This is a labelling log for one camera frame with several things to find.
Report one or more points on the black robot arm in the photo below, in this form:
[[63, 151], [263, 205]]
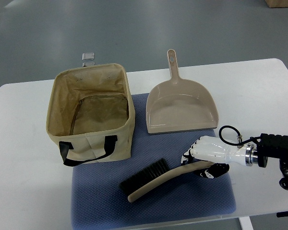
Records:
[[259, 149]]

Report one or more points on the brown cardboard box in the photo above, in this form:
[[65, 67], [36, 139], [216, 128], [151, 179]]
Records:
[[277, 3]]

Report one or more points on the beige plastic dustpan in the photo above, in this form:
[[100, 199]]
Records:
[[178, 104]]

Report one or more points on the beige brush black bristles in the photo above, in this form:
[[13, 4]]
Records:
[[154, 175]]

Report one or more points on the beige fabric bag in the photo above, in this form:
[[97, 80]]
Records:
[[91, 116]]

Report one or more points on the black table control panel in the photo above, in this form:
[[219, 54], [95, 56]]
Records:
[[282, 214]]

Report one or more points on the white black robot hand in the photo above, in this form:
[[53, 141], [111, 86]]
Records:
[[221, 154]]

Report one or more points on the blue textured cushion mat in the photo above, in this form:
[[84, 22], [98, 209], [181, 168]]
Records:
[[98, 203]]

